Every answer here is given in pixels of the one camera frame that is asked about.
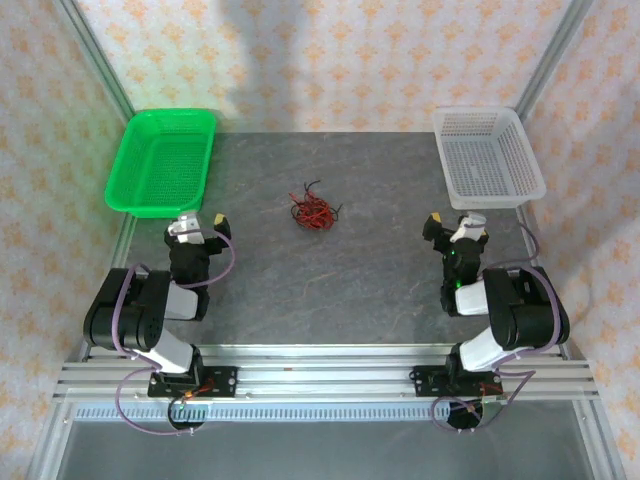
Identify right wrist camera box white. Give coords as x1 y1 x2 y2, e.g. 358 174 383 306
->
451 211 488 245

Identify grey metal lower panel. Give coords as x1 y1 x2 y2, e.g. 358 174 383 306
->
54 419 601 480

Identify white plastic basket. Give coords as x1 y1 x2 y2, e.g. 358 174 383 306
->
432 105 547 211

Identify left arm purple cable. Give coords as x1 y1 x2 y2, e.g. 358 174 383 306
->
114 232 238 437

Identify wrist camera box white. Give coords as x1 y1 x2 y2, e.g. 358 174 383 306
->
451 211 488 245
166 212 205 246

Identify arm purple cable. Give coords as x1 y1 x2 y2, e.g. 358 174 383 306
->
430 219 564 436
114 232 238 437

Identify green plastic basket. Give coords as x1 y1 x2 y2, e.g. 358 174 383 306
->
103 107 219 220

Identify aluminium mounting rail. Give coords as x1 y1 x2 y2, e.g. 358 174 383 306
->
54 342 599 401

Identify aluminium frame post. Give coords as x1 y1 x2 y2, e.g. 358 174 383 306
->
513 0 597 119
52 0 137 121

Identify grey slotted cable duct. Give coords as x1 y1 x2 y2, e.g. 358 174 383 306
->
74 404 506 422

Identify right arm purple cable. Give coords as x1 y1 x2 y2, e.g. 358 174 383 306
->
430 219 564 436

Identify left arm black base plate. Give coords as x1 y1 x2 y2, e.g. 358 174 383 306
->
148 366 239 400

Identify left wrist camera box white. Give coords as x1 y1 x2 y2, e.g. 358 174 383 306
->
166 212 205 246

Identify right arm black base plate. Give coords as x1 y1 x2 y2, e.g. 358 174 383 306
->
412 364 501 399

